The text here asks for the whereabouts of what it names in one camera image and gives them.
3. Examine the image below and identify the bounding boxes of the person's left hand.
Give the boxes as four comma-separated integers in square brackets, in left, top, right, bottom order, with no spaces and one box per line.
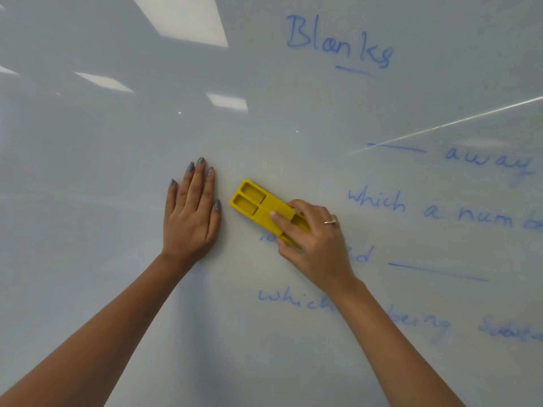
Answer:
[161,157,223,267]

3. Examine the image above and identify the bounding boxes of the person's right hand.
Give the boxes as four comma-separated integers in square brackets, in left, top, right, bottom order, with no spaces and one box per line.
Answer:
[269,199,365,298]

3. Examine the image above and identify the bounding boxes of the yellow whiteboard eraser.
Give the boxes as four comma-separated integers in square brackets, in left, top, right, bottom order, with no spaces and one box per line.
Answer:
[229,178,312,249]

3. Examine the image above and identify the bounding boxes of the white whiteboard with blue writing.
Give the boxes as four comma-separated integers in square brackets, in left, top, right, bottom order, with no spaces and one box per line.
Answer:
[0,0,543,407]

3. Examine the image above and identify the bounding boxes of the person's left forearm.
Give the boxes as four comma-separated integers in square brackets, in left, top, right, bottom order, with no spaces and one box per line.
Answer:
[0,253,196,407]

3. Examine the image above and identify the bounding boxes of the person's right forearm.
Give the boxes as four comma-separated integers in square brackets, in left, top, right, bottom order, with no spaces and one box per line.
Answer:
[331,279,466,407]

